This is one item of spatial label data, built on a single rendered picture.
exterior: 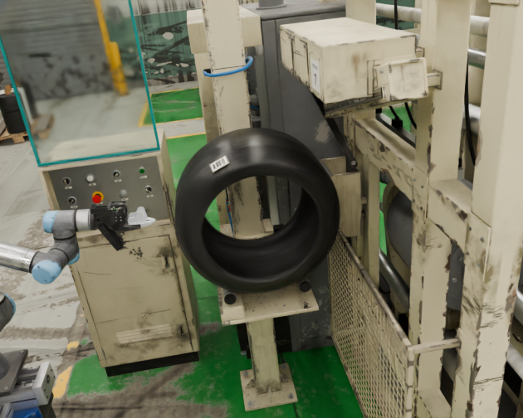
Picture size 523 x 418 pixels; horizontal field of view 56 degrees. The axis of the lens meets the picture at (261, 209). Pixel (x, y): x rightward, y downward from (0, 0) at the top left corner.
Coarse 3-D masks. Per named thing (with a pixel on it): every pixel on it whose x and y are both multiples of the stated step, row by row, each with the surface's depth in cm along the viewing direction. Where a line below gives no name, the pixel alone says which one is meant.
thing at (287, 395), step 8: (280, 368) 267; (288, 368) 266; (248, 376) 264; (288, 376) 261; (288, 384) 256; (248, 392) 254; (256, 392) 252; (272, 392) 251; (280, 392) 251; (288, 392) 251; (248, 400) 249; (256, 400) 249; (264, 400) 248; (272, 400) 248; (280, 400) 247; (288, 400) 247; (296, 400) 246; (248, 408) 245; (256, 408) 245
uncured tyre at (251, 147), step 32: (256, 128) 173; (192, 160) 172; (256, 160) 155; (288, 160) 157; (192, 192) 158; (320, 192) 162; (192, 224) 161; (288, 224) 198; (320, 224) 167; (192, 256) 166; (224, 256) 195; (256, 256) 199; (288, 256) 195; (320, 256) 173; (224, 288) 177; (256, 288) 175
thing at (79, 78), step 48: (0, 0) 192; (48, 0) 194; (96, 0) 196; (0, 48) 198; (48, 48) 201; (96, 48) 204; (48, 96) 209; (96, 96) 212; (144, 96) 215; (48, 144) 218; (96, 144) 221; (144, 144) 224
